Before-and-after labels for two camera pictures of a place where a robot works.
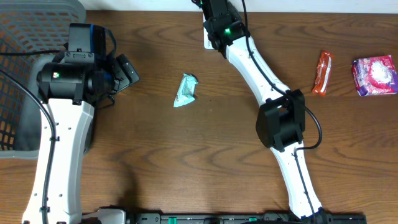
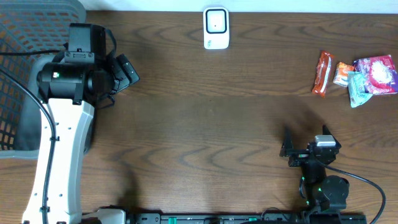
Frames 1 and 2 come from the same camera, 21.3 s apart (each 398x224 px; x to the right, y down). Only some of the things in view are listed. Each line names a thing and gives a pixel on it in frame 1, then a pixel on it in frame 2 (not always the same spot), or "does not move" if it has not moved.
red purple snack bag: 375,76 does not move
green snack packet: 186,92 to 357,91
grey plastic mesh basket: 28,26 does not move
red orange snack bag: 323,70 does not move
